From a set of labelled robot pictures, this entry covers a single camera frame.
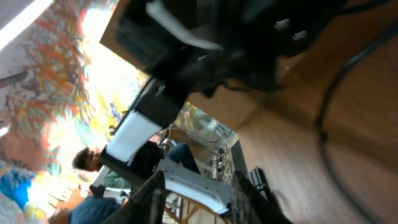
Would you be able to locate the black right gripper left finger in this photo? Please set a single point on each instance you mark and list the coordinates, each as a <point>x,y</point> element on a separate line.
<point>146,206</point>

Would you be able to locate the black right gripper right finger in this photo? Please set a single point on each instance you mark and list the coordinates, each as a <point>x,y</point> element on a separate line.
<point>248,206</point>

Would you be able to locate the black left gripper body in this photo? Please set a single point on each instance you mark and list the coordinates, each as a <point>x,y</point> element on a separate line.
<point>221,40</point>

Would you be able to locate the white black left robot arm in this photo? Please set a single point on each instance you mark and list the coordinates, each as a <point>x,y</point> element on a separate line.
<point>155,109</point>

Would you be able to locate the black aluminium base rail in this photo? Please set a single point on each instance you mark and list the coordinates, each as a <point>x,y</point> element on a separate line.
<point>258,180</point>

